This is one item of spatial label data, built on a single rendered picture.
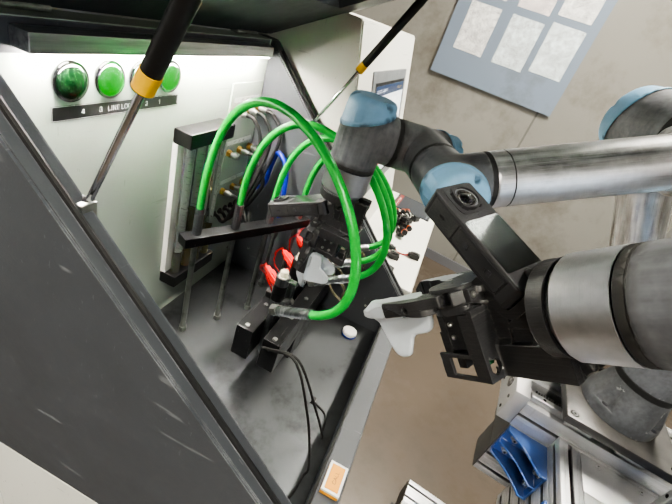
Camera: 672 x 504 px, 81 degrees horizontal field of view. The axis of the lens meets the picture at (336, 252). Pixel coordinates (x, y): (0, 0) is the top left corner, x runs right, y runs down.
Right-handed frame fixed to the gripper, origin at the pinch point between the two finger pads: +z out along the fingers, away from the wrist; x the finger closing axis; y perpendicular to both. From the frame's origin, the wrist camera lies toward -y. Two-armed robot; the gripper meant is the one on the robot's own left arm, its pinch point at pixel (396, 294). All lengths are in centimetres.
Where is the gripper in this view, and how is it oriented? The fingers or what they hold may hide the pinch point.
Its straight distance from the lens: 45.9
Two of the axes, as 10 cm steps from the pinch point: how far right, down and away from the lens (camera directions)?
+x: 8.4, -2.6, 4.8
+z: -4.6, 1.5, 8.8
